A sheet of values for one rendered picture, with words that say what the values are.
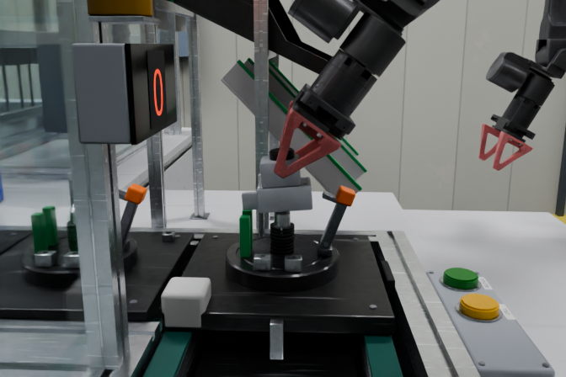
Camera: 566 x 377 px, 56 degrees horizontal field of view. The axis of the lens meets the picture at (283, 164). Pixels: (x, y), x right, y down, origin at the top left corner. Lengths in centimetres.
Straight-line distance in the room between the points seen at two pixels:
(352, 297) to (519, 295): 39
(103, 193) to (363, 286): 32
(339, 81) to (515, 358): 32
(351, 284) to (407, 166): 340
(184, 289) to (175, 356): 7
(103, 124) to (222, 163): 363
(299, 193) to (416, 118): 336
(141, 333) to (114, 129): 25
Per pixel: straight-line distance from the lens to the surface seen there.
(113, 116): 39
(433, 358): 53
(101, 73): 39
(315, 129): 57
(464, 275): 68
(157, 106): 44
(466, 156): 408
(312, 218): 120
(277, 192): 61
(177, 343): 57
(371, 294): 61
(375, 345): 57
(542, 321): 86
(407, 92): 392
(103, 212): 46
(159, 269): 68
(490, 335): 59
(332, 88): 59
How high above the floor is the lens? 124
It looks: 13 degrees down
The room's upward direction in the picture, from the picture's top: straight up
